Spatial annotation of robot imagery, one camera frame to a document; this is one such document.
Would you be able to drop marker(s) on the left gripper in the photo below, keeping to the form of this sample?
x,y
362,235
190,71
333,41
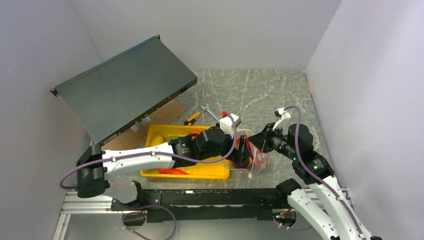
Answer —
x,y
240,156

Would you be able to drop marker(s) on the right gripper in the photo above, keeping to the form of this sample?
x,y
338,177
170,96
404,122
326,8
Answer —
x,y
259,139

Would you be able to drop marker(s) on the red bell pepper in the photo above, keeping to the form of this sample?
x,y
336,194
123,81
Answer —
x,y
252,149

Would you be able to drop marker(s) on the clear polka dot zip bag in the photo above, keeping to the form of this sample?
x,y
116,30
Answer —
x,y
245,156

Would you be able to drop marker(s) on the orange carrot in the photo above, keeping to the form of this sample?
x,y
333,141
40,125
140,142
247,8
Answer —
x,y
171,171

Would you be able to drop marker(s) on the red apple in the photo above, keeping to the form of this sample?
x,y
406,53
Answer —
x,y
260,161

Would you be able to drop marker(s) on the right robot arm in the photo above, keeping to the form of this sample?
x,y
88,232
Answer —
x,y
333,218

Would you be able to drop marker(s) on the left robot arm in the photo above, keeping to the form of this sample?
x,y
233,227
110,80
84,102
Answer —
x,y
98,170

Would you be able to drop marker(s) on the yellow plastic tray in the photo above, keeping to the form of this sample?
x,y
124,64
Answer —
x,y
214,171

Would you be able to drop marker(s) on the orange pumpkin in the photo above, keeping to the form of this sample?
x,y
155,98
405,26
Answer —
x,y
194,133

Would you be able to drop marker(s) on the silver wrench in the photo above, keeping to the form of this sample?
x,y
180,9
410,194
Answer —
x,y
206,108

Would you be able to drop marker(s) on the green cabbage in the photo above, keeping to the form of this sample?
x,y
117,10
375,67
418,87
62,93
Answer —
x,y
172,138

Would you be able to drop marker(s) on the yellow mango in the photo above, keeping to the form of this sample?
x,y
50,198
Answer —
x,y
157,140

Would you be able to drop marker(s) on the wooden board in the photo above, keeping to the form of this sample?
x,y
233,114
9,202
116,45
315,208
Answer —
x,y
136,135

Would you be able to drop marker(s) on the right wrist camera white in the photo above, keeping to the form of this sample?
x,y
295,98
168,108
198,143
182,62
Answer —
x,y
283,117

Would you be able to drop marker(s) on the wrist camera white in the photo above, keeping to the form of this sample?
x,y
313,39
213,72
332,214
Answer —
x,y
226,125
283,117

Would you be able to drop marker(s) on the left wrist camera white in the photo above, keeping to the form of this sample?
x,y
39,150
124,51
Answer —
x,y
226,125

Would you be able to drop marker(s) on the yellow handled screwdriver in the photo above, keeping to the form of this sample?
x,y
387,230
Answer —
x,y
192,119

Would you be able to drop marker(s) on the black aluminium base frame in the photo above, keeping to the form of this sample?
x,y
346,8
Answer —
x,y
160,205

